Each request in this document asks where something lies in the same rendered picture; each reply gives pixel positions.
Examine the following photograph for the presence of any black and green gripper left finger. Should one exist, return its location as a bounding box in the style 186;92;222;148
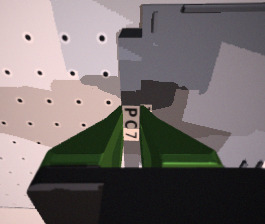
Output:
38;105;124;169

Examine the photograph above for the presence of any grey flat base plate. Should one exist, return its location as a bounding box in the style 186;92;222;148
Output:
0;0;265;210

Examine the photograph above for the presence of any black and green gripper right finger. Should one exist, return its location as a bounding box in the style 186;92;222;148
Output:
140;105;224;167

